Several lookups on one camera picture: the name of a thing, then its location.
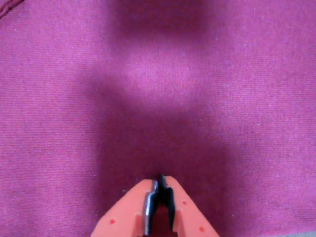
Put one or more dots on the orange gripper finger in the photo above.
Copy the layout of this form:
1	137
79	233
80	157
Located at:
190	214
126	214

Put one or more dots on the dark red cloth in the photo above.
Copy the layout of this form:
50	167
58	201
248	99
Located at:
158	93

